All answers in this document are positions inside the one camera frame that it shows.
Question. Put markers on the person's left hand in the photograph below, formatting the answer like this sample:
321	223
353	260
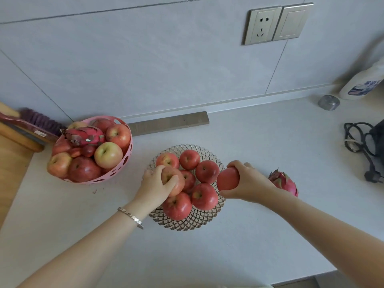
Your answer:
153	191

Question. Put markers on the person's right forearm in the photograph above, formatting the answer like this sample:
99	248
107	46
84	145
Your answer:
324	230

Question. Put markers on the short wooden rolling pin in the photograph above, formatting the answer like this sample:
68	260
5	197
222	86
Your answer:
24	140

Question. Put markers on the pink perforated plastic bowl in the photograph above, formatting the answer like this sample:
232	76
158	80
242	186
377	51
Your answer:
120	170

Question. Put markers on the person's right hand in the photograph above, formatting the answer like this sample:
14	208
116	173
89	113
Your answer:
252	185

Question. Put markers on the grey metal bar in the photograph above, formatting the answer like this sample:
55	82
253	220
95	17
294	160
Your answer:
168	123

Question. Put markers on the yellow green apple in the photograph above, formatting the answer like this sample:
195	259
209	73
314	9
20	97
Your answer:
108	155

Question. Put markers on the whole red apple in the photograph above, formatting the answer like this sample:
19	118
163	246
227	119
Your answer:
207	171
189	179
189	159
205	196
228	178
177	206

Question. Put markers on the person's left forearm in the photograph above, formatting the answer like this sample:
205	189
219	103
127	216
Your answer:
84	254

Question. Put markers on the large dark red apple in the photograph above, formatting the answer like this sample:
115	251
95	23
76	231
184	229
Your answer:
84	169

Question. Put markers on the black rounded appliance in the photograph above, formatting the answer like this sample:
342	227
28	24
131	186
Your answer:
379	134

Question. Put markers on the pink dragon fruit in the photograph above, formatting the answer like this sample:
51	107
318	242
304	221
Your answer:
285	182
85	135

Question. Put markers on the peach red apple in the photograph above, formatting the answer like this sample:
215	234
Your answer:
171	173

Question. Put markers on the clear glass fruit bowl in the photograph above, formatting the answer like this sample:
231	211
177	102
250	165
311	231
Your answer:
192	221

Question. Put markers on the small dark red plum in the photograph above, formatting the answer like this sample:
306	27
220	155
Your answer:
88	150

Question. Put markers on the white wall switch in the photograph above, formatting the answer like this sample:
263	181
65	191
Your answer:
292	22

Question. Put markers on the white container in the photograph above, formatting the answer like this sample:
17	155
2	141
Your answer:
360	83

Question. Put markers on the large wooden cutting board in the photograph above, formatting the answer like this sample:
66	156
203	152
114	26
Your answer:
12	176

